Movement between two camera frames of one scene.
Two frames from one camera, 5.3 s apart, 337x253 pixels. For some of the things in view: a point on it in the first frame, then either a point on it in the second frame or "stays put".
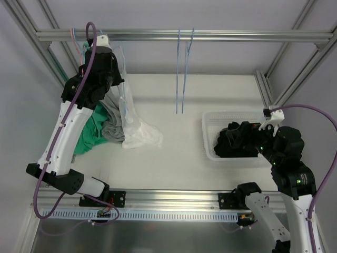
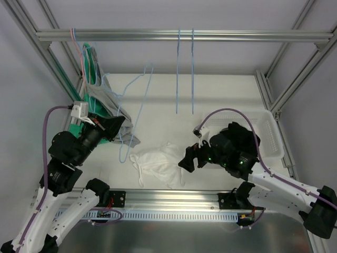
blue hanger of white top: [122, 88] → [122, 95]
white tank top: [135, 131] → [165, 164]
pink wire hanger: [78, 50] stays put
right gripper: [239, 134] → [199, 154]
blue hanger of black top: [177, 86] stays put
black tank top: [237, 140] stays put
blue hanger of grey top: [187, 50] → [192, 67]
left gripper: [106, 56] → [106, 126]
